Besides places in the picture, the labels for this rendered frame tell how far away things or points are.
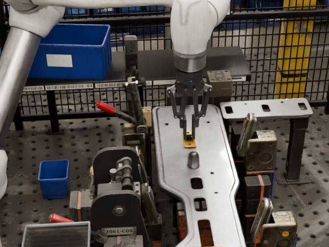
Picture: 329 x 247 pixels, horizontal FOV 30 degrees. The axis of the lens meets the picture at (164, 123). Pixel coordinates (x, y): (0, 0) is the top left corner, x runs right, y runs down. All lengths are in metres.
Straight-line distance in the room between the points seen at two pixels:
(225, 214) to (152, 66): 0.77
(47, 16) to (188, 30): 0.54
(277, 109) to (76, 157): 0.77
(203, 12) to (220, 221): 0.53
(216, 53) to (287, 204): 0.60
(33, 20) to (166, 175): 0.64
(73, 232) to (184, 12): 0.63
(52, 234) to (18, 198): 0.84
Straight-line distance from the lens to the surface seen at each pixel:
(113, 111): 1.76
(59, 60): 2.10
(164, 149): 1.80
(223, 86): 2.03
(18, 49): 1.96
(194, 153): 1.71
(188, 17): 1.59
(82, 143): 2.37
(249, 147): 1.79
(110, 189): 1.42
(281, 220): 1.53
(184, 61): 1.66
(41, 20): 1.96
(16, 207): 2.13
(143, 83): 1.71
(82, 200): 1.53
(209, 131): 1.88
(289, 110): 2.01
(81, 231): 1.32
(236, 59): 2.22
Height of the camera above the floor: 2.07
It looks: 34 degrees down
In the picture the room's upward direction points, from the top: 1 degrees counter-clockwise
